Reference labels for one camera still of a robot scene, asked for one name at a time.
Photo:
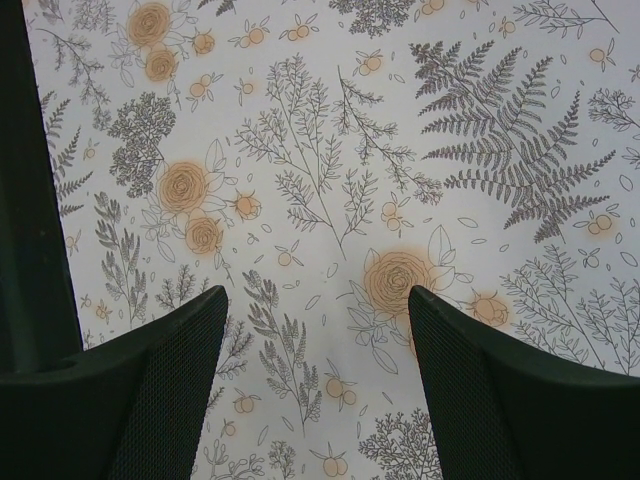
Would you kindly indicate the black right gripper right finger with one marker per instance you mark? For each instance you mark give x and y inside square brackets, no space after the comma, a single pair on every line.
[502,409]

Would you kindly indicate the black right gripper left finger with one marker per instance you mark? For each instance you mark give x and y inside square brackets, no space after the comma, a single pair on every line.
[130,408]

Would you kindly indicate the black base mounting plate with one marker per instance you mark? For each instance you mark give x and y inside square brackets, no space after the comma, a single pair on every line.
[39,324]

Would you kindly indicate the floral tablecloth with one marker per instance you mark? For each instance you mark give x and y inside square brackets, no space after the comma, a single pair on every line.
[320,158]

